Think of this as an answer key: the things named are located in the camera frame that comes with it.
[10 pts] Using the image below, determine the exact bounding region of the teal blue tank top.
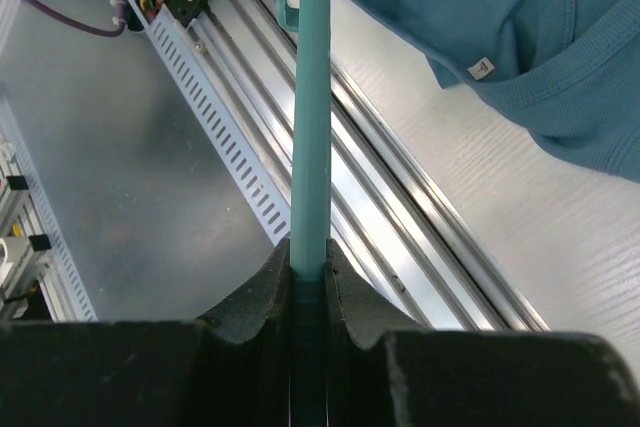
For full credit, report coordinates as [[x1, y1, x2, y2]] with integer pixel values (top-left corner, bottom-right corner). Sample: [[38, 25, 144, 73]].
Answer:
[[351, 0, 639, 181]]

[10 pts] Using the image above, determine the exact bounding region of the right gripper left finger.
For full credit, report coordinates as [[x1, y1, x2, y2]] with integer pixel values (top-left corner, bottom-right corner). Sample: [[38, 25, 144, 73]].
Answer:
[[1, 241, 291, 426]]

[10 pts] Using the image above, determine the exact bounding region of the aluminium mounting rail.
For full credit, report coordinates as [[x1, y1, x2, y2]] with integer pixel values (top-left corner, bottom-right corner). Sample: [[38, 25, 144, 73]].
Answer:
[[138, 0, 546, 331]]

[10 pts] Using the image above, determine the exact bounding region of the teal hanger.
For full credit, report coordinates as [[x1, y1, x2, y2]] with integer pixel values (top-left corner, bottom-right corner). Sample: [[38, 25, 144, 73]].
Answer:
[[276, 0, 331, 426]]

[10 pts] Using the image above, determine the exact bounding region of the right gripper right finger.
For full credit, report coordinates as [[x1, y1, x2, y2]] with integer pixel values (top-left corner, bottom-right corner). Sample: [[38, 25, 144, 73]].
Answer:
[[325, 241, 639, 426]]

